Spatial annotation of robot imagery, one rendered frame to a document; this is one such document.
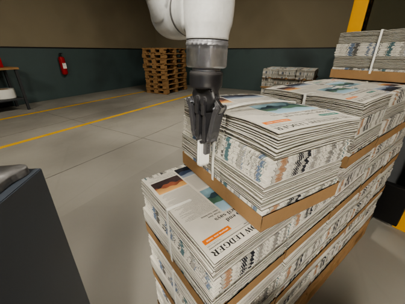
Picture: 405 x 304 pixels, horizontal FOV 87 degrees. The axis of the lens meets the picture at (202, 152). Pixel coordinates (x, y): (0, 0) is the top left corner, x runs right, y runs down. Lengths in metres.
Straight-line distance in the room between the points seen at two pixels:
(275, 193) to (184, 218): 0.22
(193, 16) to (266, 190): 0.36
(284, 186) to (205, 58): 0.31
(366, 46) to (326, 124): 0.95
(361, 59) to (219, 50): 1.05
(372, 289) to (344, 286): 0.14
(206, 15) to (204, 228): 0.44
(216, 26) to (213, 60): 0.06
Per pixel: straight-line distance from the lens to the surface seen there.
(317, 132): 0.50
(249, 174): 0.47
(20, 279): 0.49
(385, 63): 1.41
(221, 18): 0.47
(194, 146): 0.65
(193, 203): 0.59
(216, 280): 0.52
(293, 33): 7.50
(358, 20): 2.03
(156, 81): 7.09
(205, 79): 0.48
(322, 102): 0.86
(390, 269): 1.87
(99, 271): 1.60
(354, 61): 1.44
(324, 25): 7.41
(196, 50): 0.48
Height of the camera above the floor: 1.20
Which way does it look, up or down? 25 degrees down
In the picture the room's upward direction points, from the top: straight up
